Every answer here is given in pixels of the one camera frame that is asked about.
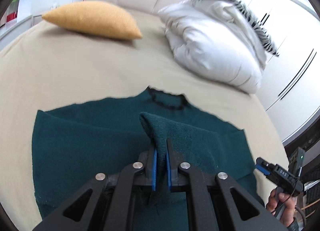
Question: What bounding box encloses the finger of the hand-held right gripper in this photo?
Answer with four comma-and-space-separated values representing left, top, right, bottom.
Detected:
256, 157, 273, 170
254, 166, 271, 176

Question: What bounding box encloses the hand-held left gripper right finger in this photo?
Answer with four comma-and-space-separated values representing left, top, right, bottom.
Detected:
165, 139, 288, 231

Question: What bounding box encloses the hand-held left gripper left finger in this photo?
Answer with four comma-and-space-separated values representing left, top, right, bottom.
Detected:
32, 144, 158, 231

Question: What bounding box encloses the dark green sweater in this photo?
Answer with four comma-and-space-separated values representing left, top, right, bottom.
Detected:
31, 87, 265, 231

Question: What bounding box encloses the person's right hand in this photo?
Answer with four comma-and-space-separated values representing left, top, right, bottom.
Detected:
266, 187, 300, 231

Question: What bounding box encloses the white wardrobe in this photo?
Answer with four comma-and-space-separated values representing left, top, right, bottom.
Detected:
240, 0, 320, 144

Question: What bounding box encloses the white folded duvet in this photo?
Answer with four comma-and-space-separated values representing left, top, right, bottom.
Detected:
157, 0, 268, 94

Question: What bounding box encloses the bed with beige sheet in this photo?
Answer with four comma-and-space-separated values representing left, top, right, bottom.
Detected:
0, 9, 290, 231

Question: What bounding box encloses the yellow pillow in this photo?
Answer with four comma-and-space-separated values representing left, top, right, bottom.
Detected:
41, 1, 143, 40

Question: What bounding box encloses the white nightstand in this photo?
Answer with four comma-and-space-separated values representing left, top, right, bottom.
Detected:
32, 14, 48, 25

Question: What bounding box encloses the white shelf unit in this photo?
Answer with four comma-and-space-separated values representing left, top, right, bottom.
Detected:
0, 0, 20, 29

